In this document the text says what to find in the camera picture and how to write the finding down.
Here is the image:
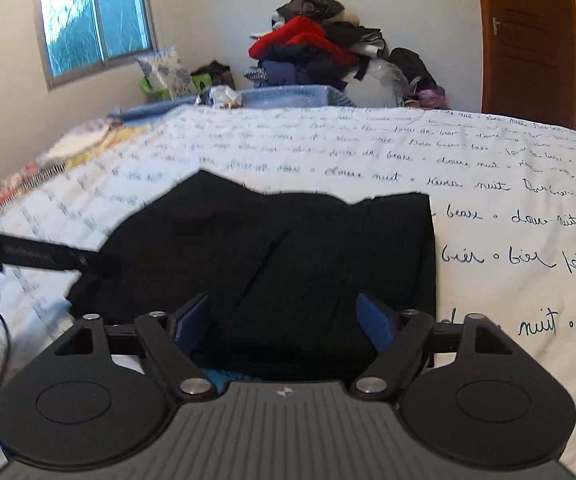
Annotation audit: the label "black cable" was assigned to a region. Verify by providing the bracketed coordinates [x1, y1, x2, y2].
[0, 305, 14, 403]

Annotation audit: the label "white script-printed bedspread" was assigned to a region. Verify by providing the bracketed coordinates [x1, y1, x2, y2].
[0, 102, 576, 472]

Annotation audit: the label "green basket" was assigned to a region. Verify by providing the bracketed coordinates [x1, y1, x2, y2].
[140, 72, 213, 102]

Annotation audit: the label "floral quilt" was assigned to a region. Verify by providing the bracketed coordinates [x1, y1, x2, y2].
[0, 159, 71, 223]

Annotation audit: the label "purple bag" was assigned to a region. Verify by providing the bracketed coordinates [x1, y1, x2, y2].
[405, 86, 448, 110]

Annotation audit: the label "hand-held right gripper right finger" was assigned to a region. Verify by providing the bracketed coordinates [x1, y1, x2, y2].
[350, 292, 513, 402]

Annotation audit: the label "yellow and white cloth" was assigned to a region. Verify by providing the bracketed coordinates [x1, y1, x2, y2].
[42, 119, 155, 172]

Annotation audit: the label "dark brown bag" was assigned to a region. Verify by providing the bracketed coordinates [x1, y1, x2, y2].
[190, 60, 237, 92]

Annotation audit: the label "wooden door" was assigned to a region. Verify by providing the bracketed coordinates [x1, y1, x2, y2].
[474, 0, 576, 134]

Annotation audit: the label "black pants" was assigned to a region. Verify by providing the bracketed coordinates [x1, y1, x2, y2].
[68, 169, 438, 377]

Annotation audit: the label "pile of clothes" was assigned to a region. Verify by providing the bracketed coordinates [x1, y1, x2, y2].
[242, 0, 389, 95]

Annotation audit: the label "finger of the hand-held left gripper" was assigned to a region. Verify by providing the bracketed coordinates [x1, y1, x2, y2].
[0, 236, 116, 277]

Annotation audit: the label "sliding glass window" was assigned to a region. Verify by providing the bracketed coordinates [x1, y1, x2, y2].
[32, 0, 159, 92]

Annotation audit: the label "black bag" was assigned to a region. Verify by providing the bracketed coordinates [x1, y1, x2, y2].
[388, 47, 439, 92]

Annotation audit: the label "blue laundry basket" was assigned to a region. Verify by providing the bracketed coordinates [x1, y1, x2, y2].
[195, 84, 357, 109]

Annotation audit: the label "crumpled snack packet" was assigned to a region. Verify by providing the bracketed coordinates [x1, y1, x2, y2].
[197, 85, 243, 109]

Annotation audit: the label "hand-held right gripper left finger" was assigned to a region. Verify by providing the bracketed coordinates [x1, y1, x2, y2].
[55, 292, 217, 402]

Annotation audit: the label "white plastic bag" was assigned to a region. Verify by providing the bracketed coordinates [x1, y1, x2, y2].
[343, 57, 411, 108]

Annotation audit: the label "patterned pillow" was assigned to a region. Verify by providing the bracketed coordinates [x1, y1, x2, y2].
[136, 47, 199, 101]

